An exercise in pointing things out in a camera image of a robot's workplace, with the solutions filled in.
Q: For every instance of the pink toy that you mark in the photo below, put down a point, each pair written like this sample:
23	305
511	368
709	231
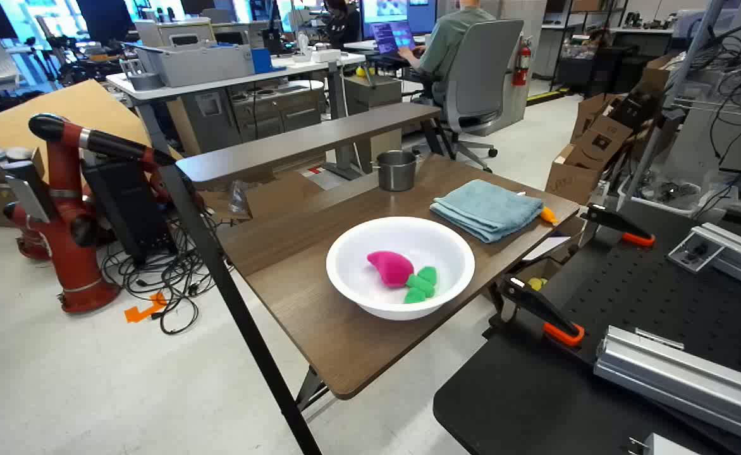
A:
390	270

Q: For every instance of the metal cup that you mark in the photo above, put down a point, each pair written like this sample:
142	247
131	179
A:
396	173

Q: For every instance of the white bowl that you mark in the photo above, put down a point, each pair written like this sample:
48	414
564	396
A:
440	245

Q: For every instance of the green toy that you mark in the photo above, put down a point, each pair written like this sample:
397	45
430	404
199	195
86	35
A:
422	288

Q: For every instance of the raised wooden shelf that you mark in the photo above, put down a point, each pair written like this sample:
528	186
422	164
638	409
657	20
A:
301	142

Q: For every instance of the blue folded towel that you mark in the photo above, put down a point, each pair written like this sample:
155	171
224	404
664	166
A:
486	208

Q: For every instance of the black diagonal metal strut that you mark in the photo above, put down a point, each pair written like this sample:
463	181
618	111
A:
218	280

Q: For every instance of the white paper sheet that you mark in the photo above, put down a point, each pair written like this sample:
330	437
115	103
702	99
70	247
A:
547	247

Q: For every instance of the grey office chair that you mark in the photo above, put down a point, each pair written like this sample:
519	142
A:
482	76

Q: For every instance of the laptop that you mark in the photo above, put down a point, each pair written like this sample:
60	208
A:
396	39

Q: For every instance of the black orange clamp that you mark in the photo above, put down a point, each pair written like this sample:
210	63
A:
547	317
623	226

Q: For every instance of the seated person in green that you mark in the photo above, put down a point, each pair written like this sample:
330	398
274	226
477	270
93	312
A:
447	42

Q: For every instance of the red fire extinguisher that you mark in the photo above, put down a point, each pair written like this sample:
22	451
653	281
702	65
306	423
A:
519	68

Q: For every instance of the grey metal desk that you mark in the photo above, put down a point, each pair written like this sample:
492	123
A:
200	85

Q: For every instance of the brown cardboard box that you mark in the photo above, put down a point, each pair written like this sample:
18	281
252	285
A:
592	147

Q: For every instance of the orange floor tape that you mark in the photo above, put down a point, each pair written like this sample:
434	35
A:
146	310

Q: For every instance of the black computer tower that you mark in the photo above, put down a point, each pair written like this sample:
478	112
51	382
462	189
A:
131	210

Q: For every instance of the black perforated breadboard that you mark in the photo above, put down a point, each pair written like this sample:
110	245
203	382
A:
638	288

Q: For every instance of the tan cardboard sheet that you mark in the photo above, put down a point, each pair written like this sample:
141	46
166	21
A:
75	111

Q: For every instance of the aluminium extrusion rail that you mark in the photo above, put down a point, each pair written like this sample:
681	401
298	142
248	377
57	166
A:
681	381
726	252

